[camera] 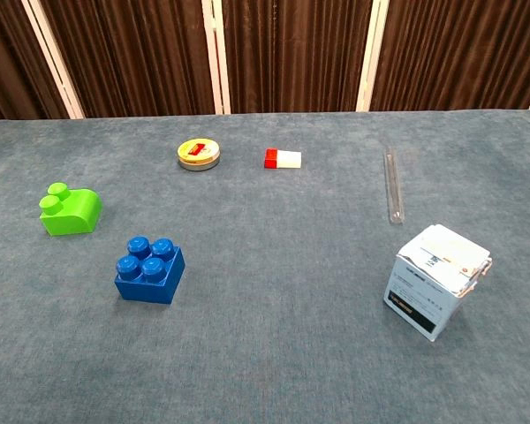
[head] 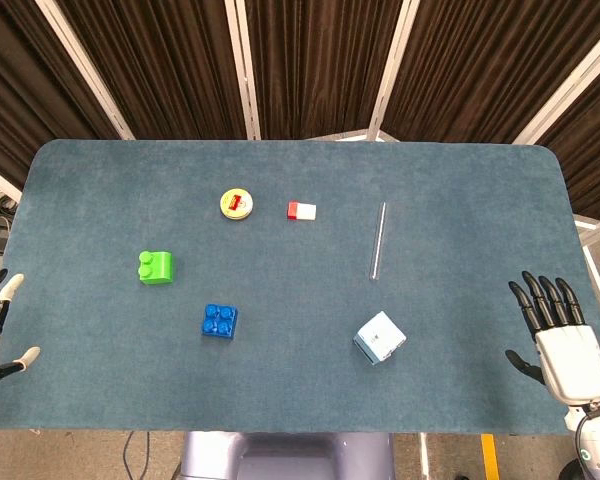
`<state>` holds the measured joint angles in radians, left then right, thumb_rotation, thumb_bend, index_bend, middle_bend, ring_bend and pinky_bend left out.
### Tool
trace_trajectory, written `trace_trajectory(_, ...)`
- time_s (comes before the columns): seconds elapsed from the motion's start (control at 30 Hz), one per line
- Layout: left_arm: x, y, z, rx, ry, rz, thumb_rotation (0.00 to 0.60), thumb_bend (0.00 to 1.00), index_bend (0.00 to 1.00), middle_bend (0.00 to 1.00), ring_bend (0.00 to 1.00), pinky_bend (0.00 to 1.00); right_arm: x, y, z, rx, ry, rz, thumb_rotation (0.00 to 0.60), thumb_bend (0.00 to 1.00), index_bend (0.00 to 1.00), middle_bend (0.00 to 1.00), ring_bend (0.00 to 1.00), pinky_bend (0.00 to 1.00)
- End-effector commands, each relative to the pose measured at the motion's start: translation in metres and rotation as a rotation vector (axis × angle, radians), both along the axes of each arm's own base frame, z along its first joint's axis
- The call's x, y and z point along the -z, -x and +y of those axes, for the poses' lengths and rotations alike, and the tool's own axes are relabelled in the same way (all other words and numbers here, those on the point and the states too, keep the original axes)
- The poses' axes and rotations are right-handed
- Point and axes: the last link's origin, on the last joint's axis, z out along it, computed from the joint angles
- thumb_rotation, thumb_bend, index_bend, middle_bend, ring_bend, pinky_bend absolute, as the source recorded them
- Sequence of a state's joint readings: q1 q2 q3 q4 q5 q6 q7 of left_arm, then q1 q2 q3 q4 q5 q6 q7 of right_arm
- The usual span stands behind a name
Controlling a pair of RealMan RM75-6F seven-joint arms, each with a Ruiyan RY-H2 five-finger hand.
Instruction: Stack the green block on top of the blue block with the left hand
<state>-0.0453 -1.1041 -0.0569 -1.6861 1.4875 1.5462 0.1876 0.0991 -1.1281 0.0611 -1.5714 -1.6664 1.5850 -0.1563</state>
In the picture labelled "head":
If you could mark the yellow floor tape strip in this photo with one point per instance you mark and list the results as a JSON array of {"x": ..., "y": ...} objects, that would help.
[{"x": 488, "y": 457}]

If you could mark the clear glass tube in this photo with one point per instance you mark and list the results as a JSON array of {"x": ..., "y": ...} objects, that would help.
[{"x": 378, "y": 240}]

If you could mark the red and white small box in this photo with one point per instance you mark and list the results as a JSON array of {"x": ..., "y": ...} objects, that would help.
[{"x": 305, "y": 211}]

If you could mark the dark brown pleated curtain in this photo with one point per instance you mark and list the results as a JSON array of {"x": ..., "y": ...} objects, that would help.
[
  {"x": 480, "y": 65},
  {"x": 165, "y": 65},
  {"x": 595, "y": 165},
  {"x": 15, "y": 85},
  {"x": 320, "y": 60}
]

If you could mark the light blue cube box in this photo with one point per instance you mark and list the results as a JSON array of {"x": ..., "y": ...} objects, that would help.
[{"x": 380, "y": 337}]

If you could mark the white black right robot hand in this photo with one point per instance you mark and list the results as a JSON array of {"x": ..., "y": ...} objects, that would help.
[{"x": 572, "y": 360}]

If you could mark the yellow round tin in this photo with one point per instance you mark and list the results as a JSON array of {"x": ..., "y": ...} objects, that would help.
[{"x": 236, "y": 204}]

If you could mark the blue felt table cover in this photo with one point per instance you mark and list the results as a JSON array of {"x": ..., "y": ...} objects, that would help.
[{"x": 300, "y": 385}]

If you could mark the lavender robot torso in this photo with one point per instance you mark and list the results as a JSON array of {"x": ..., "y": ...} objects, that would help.
[{"x": 290, "y": 457}]

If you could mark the blue toy brick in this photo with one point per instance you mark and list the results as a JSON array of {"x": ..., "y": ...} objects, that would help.
[{"x": 220, "y": 322}]

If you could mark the green toy brick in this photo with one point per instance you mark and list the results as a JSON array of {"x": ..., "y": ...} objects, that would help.
[{"x": 159, "y": 269}]

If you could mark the white partition frame post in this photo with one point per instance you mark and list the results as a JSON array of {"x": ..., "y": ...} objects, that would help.
[
  {"x": 570, "y": 85},
  {"x": 244, "y": 70},
  {"x": 391, "y": 70},
  {"x": 87, "y": 70}
]

